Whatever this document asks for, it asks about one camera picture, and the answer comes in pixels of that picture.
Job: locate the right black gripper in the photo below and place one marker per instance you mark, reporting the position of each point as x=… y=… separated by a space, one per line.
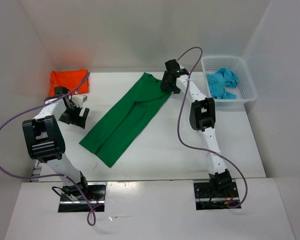
x=164 y=84

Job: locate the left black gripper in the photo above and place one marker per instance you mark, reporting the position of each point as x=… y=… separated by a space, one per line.
x=77 y=120

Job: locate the green t-shirt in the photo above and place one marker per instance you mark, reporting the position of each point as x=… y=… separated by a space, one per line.
x=111 y=136

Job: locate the orange t-shirt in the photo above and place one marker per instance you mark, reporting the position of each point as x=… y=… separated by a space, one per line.
x=67 y=79

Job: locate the light blue t-shirt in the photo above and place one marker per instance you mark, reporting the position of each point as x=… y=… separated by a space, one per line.
x=219 y=81

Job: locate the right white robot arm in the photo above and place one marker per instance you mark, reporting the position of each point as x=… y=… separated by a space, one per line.
x=202 y=119

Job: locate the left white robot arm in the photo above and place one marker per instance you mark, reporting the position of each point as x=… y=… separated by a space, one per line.
x=45 y=142

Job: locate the white plastic basket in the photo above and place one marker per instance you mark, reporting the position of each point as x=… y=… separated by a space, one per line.
x=245 y=90

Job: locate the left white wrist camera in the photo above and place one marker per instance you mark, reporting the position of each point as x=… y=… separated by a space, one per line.
x=78 y=100

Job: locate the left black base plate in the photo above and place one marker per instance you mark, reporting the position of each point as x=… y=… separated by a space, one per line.
x=71 y=204

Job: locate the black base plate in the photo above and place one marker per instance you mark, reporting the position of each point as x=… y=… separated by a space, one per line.
x=208 y=199
x=71 y=204

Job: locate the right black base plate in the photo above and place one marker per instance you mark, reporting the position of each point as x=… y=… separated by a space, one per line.
x=208 y=199

